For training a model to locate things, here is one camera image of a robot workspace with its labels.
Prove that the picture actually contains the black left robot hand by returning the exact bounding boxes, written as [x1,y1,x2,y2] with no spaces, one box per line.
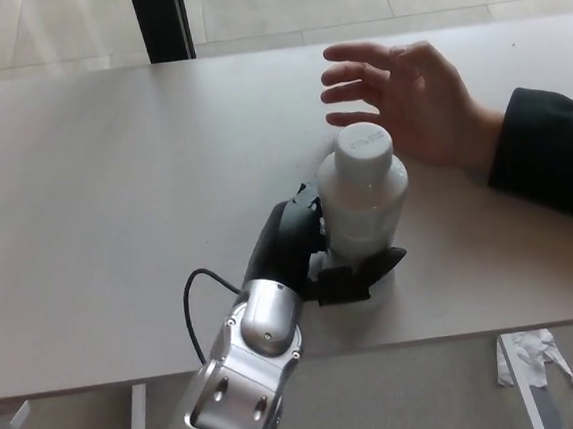
[232,172,413,316]

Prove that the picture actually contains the bare person hand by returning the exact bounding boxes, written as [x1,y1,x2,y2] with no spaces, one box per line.
[316,29,509,185]

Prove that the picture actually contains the white plastic bottle with cap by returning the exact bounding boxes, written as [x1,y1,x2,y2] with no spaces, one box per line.
[312,119,417,265]

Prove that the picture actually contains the person forearm in dark sleeve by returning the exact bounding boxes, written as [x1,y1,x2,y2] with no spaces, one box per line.
[479,82,573,238]

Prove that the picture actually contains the white metal table leg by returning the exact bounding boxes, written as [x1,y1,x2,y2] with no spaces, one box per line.
[496,331,545,429]
[123,383,151,429]

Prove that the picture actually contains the crumpled white paper scrap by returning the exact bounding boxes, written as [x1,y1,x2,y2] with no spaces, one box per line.
[492,325,573,411]

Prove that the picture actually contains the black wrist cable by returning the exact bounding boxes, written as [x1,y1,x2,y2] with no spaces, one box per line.
[179,264,251,371]

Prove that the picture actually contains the black vertical door frame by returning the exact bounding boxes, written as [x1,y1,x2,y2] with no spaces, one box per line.
[129,0,198,66]

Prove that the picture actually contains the white metal hook bracket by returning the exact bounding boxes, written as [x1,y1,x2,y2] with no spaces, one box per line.
[0,400,34,429]

